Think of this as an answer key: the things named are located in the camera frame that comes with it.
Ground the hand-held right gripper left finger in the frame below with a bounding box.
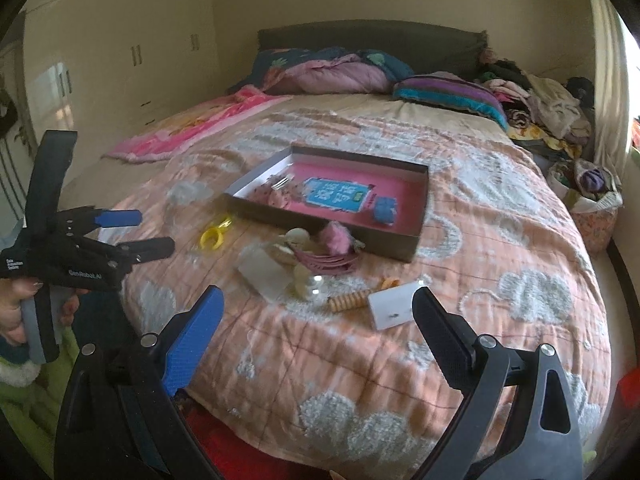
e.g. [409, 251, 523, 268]
[54, 285, 226, 480]

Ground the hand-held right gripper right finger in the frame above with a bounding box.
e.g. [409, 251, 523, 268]
[410, 285, 586, 480]

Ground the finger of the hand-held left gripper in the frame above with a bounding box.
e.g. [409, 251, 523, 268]
[117, 237, 176, 267]
[95, 208, 144, 229]

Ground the yellow plastic ring toy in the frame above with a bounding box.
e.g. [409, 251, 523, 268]
[200, 215, 235, 251]

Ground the clear plastic bag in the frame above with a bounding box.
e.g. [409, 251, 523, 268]
[239, 245, 301, 304]

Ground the pearl earring set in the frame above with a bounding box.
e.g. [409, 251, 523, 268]
[292, 265, 326, 302]

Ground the cream hair claw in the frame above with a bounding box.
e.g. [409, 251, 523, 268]
[272, 228, 321, 263]

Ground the pink pompom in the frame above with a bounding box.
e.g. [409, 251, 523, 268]
[320, 222, 354, 254]

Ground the brown cardboard box pink inside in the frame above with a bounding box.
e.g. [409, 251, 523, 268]
[222, 144, 431, 263]

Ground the person's left forearm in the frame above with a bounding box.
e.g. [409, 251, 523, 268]
[0, 337, 76, 461]

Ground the person's left hand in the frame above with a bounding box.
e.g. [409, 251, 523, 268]
[0, 280, 82, 347]

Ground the beige hair claw clip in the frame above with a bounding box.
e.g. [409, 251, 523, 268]
[327, 291, 374, 314]

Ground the pink cartoon blanket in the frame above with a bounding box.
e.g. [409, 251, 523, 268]
[107, 85, 294, 163]

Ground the red cloth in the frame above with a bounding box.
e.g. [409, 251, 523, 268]
[185, 405, 321, 480]

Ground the peach cloud pattern quilt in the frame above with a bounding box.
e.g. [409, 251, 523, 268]
[65, 105, 614, 471]

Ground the small blue box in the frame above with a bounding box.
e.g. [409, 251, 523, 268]
[371, 196, 399, 225]

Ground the pink speckled hair accessory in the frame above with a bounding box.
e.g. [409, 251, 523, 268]
[255, 175, 307, 209]

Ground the cream wardrobe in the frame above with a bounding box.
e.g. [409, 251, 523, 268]
[0, 0, 227, 201]

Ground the blue printed packet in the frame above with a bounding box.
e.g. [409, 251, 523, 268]
[302, 176, 373, 217]

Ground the red plastic item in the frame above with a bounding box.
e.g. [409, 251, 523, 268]
[617, 367, 640, 412]

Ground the floral fabric basket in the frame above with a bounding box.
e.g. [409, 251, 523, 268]
[547, 157, 624, 256]

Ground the purple teal striped pillow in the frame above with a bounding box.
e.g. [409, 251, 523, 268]
[392, 74, 509, 131]

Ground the beige bed sheet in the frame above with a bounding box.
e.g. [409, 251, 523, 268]
[285, 91, 503, 128]

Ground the pile of clothes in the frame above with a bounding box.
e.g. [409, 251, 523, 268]
[475, 50, 597, 157]

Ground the cream curtain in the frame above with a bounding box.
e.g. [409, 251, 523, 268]
[585, 0, 632, 176]

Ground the dark bed headboard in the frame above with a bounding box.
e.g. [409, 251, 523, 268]
[257, 20, 489, 79]

